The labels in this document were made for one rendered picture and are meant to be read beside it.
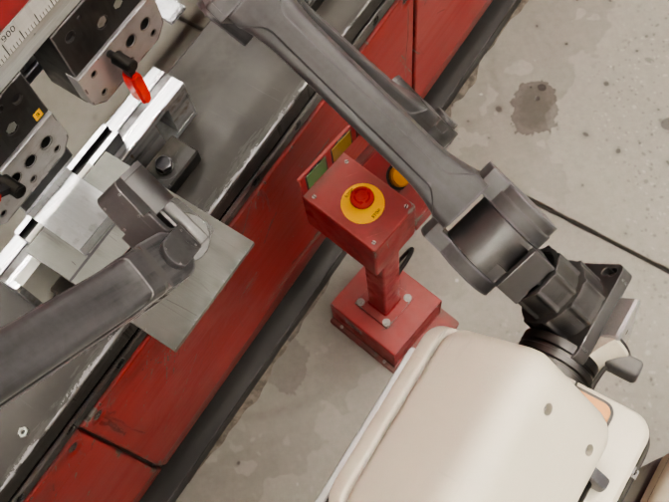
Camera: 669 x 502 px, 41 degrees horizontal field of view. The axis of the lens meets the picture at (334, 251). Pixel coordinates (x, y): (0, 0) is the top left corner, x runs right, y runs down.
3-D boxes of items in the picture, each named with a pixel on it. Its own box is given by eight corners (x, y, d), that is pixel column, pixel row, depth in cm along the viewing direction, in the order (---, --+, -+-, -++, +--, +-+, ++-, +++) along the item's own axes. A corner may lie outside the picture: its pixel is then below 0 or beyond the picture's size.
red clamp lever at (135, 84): (148, 109, 119) (126, 69, 109) (124, 95, 120) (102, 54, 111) (156, 99, 119) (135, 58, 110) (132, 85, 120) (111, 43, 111)
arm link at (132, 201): (134, 312, 97) (182, 271, 93) (56, 237, 95) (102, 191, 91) (177, 259, 107) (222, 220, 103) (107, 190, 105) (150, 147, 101)
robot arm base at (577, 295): (582, 369, 91) (634, 273, 94) (532, 323, 88) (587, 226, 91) (528, 359, 99) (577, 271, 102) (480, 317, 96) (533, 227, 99)
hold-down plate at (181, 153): (83, 314, 133) (76, 308, 130) (56, 295, 134) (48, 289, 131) (202, 158, 140) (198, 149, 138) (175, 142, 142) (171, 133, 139)
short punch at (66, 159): (32, 218, 122) (3, 189, 113) (21, 211, 123) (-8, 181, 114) (78, 162, 125) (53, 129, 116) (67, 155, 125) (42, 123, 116)
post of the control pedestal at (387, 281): (385, 316, 208) (380, 228, 157) (367, 302, 209) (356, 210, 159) (400, 299, 209) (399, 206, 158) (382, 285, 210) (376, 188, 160)
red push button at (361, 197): (363, 220, 146) (363, 211, 142) (345, 206, 147) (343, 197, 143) (379, 203, 147) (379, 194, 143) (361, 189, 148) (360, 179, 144)
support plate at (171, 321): (176, 353, 117) (174, 351, 117) (27, 253, 124) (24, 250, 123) (255, 244, 122) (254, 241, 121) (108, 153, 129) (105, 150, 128)
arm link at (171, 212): (187, 273, 99) (222, 236, 101) (141, 228, 98) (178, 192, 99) (176, 275, 105) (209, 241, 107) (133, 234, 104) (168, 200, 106)
